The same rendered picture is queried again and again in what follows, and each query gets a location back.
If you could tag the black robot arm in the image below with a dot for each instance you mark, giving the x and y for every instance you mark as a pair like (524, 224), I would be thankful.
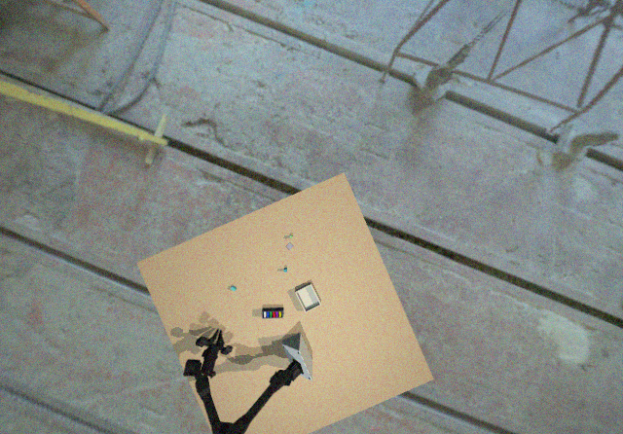
(279, 379)

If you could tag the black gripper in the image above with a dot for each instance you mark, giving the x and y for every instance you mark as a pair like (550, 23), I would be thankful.
(213, 349)

